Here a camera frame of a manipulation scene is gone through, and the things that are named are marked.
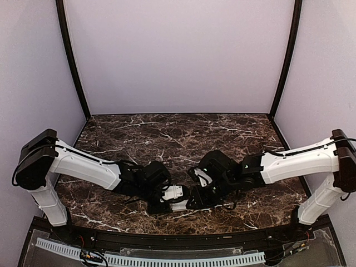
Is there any black curved table rail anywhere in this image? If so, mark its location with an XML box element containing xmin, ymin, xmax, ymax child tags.
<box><xmin>51</xmin><ymin>225</ymin><xmax>314</xmax><ymax>251</ymax></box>

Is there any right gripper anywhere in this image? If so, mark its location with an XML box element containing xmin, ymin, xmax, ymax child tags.
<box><xmin>185</xmin><ymin>174</ymin><xmax>236</xmax><ymax>209</ymax></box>

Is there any right black frame post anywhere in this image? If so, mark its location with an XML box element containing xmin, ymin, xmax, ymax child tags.
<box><xmin>269</xmin><ymin>0</ymin><xmax>303</xmax><ymax>120</ymax></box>

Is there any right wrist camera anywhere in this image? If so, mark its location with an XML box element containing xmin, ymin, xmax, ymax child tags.
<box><xmin>187</xmin><ymin>167</ymin><xmax>212</xmax><ymax>188</ymax></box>

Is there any left black frame post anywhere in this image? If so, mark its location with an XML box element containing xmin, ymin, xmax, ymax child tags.
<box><xmin>55</xmin><ymin>0</ymin><xmax>91</xmax><ymax>120</ymax></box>

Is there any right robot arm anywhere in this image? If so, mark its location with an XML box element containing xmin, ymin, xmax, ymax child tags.
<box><xmin>186</xmin><ymin>129</ymin><xmax>355</xmax><ymax>241</ymax></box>

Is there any black frame post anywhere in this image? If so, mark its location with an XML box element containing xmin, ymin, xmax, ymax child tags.
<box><xmin>269</xmin><ymin>0</ymin><xmax>303</xmax><ymax>120</ymax></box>
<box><xmin>55</xmin><ymin>0</ymin><xmax>91</xmax><ymax>120</ymax></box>

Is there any white remote control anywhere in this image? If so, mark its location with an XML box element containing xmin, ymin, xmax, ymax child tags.
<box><xmin>170</xmin><ymin>201</ymin><xmax>187</xmax><ymax>212</ymax></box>

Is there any grey slotted cable duct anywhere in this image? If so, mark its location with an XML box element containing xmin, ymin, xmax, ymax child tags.
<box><xmin>36</xmin><ymin>238</ymin><xmax>265</xmax><ymax>267</ymax></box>

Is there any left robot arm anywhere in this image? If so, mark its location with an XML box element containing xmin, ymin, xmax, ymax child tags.
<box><xmin>12</xmin><ymin>129</ymin><xmax>182</xmax><ymax>243</ymax></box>

